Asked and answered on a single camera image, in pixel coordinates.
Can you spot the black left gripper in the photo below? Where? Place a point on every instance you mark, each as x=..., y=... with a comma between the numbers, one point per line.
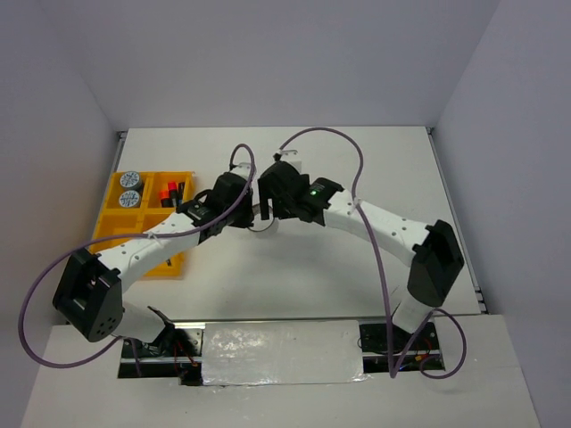
x=245, y=220

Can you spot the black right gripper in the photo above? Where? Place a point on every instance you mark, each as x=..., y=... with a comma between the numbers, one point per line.
x=265, y=193

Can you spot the blue capped black highlighter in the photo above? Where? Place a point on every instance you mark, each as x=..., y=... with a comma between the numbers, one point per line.
x=180, y=193

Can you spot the orange capped black highlighter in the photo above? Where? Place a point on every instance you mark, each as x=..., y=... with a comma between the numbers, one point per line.
x=164, y=198

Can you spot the blue round jar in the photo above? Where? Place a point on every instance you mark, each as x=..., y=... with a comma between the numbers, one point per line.
x=130, y=181
x=129, y=199

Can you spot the white tape roll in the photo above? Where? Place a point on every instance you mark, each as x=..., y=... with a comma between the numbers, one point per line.
x=263, y=227

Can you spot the pink capped black highlighter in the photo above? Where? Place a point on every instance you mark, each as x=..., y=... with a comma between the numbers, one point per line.
x=173, y=193

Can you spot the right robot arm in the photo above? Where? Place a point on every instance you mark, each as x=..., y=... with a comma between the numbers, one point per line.
x=431, y=252

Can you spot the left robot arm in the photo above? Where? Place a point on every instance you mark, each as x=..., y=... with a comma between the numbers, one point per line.
x=90, y=293

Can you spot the yellow compartment tray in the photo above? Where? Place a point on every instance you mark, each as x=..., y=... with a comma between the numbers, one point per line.
x=114, y=220

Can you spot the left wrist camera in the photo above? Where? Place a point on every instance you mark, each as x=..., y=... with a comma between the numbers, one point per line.
x=244, y=170

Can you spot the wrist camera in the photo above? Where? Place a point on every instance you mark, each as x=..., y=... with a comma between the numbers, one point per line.
x=244, y=170
x=291, y=157

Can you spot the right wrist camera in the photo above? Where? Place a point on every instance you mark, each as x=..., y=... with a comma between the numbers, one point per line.
x=291, y=157

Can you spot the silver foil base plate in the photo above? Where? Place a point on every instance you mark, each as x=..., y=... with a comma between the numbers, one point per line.
x=282, y=353

